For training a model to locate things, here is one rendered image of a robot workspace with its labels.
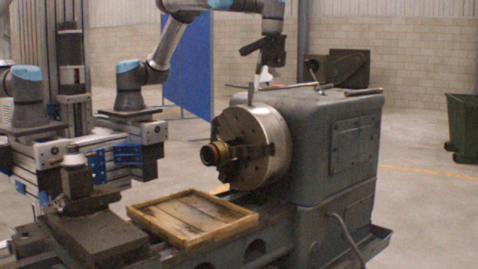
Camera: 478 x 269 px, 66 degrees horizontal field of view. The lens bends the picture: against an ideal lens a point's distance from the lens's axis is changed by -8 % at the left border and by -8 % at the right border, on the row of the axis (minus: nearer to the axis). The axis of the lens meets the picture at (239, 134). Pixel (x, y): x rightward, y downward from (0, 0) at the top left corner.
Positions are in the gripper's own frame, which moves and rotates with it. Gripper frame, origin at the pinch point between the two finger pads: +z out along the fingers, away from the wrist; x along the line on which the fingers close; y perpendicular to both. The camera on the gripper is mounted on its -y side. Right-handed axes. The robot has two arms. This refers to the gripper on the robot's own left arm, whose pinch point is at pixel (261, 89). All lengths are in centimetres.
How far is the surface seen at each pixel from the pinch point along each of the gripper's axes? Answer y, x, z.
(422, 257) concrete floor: 96, 134, 128
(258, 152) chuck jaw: 4.6, -13.0, 18.8
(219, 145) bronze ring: -8.6, -14.1, 18.5
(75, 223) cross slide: -33, -59, 33
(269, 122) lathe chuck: 5.6, -4.6, 10.2
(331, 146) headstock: 26.2, 13.2, 20.4
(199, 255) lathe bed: -4, -39, 46
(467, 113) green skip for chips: 167, 400, 63
